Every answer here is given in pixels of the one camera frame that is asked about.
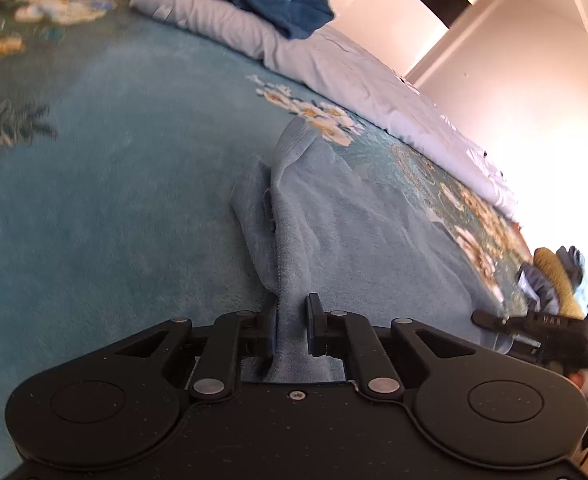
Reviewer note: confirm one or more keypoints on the pale grey quilt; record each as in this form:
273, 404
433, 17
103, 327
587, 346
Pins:
324, 55

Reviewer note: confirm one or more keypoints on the grey cloth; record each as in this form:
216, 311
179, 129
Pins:
536, 285

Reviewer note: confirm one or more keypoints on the light blue terry garment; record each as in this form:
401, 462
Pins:
334, 220

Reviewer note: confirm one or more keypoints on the white wardrobe with black stripe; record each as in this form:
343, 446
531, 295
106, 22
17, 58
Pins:
374, 0

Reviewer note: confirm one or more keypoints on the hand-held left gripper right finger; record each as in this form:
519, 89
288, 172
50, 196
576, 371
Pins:
312, 325

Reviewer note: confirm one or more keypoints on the yellow cloth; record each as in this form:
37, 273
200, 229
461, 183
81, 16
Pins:
554, 272

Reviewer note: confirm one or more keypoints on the teal floral blanket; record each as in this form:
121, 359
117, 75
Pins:
98, 185

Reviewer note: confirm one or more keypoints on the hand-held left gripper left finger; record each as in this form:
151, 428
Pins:
273, 332

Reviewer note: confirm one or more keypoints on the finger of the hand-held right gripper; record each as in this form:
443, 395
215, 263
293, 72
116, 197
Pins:
494, 321

